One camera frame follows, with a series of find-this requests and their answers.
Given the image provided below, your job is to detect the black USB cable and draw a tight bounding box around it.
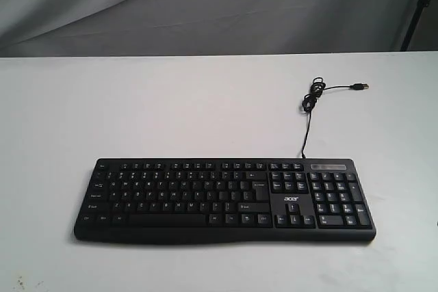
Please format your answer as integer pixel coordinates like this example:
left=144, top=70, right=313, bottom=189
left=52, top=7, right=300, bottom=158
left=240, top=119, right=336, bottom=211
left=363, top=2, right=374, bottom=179
left=296, top=77, right=370, bottom=160

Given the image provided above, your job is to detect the black acer keyboard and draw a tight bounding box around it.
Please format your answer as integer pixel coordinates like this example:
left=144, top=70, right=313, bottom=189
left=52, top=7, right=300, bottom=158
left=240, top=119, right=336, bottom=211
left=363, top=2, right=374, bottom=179
left=74, top=158, right=376, bottom=245

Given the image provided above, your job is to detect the grey backdrop cloth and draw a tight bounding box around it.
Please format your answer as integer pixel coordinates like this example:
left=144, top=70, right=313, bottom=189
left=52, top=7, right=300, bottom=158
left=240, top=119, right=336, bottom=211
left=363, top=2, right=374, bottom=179
left=1, top=0, right=419, bottom=57

